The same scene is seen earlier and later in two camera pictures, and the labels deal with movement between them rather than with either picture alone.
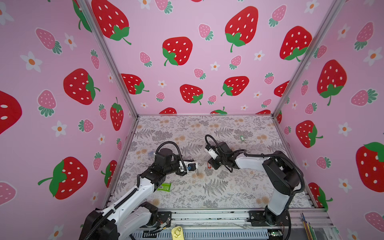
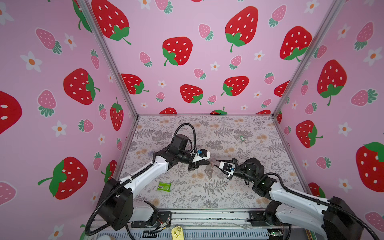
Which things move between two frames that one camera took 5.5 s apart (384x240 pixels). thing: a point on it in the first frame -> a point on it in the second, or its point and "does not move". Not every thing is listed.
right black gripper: x=211 y=162 -> x=229 y=176
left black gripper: x=180 y=173 -> x=193 y=166
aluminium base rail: x=230 y=225 does not move
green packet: x=164 y=186 does not move
